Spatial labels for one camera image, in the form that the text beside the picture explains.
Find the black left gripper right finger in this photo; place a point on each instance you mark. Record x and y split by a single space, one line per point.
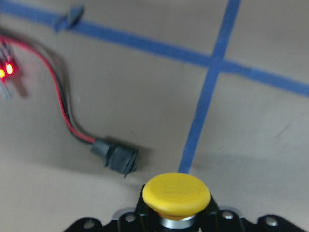
274 223

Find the small controller circuit board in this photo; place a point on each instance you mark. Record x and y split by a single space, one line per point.
10 70

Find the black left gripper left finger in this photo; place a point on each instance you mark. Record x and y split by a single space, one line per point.
85 225

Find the yellow push button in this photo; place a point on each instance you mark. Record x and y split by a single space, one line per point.
175 202

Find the black rocker switch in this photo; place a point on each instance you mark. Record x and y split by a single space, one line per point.
117 156

